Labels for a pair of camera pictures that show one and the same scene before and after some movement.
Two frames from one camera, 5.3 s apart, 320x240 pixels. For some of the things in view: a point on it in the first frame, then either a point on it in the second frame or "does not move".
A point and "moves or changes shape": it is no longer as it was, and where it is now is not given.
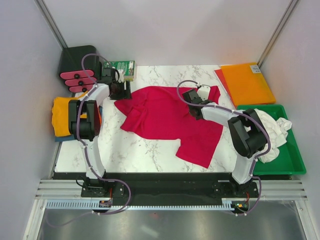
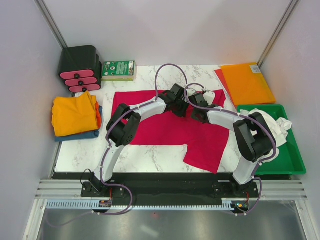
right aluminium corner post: x=277 y=32 does not move
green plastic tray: x=290 y=160 does not move
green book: x=127 y=66 does not move
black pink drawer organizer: x=80 y=67 does not move
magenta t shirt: x=163 y=113 moves or changes shape
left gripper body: x=119 y=94 to x=181 y=106
